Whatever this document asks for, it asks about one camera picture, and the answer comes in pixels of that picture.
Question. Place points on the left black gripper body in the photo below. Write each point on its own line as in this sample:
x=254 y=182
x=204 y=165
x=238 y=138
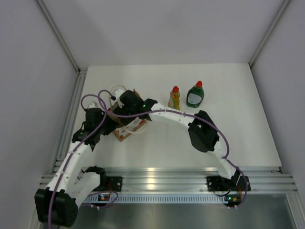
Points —
x=107 y=127

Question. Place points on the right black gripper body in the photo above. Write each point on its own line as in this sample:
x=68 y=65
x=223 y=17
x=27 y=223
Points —
x=124 y=110

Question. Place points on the yellow bottle red cap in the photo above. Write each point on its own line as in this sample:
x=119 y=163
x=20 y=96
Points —
x=174 y=99

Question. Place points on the dark green bottle red cap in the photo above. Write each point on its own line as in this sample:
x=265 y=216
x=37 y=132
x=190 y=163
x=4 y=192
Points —
x=195 y=95

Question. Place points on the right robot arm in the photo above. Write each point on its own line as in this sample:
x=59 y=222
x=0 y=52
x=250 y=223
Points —
x=205 y=137

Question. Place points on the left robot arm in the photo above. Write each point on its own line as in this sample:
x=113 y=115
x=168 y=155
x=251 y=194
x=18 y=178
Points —
x=58 y=203

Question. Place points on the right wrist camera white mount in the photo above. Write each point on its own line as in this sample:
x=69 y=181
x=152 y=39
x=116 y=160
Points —
x=117 y=94

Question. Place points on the left aluminium frame post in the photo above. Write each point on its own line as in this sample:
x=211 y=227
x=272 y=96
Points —
x=62 y=43

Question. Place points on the aluminium frame post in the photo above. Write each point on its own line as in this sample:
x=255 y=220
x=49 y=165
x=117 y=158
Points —
x=269 y=31
x=62 y=43

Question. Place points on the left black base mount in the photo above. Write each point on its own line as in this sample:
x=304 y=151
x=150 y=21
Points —
x=112 y=183

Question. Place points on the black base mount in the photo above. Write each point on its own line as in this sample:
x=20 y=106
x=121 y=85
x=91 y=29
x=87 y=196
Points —
x=215 y=183
x=112 y=183

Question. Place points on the white slotted cable duct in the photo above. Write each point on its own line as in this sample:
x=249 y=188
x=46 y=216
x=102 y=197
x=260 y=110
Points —
x=170 y=199

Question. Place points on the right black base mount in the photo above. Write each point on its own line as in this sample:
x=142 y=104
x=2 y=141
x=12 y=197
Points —
x=215 y=183

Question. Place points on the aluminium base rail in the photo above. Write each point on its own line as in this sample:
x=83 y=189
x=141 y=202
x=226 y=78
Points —
x=263 y=180

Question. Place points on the right aluminium frame post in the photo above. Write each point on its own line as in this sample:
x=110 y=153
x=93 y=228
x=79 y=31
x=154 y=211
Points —
x=269 y=31

